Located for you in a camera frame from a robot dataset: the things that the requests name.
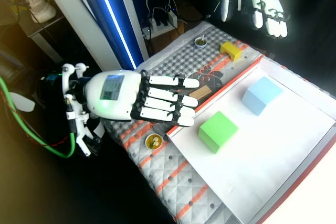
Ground light blue foam block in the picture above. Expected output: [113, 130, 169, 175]
[241, 76, 285, 116]

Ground white column with blue light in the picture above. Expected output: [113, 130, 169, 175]
[35, 0, 150, 71]

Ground yellow arch block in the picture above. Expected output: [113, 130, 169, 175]
[219, 41, 243, 62]

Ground toy bowl of ramen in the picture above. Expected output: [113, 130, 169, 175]
[145, 133, 164, 150]

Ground toy bowl of pea soup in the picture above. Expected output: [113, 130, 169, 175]
[194, 35, 208, 48]

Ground green foam block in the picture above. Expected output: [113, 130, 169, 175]
[198, 111, 239, 154]

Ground wooden rectangular block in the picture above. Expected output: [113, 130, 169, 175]
[188, 85, 212, 101]

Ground green cable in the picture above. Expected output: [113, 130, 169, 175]
[0, 76, 77, 158]

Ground white power strip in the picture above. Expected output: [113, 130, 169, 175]
[141, 8, 179, 40]

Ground white shallow tray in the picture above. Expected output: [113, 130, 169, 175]
[166, 55, 336, 224]

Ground grey side table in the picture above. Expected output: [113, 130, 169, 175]
[15, 11, 66, 63]

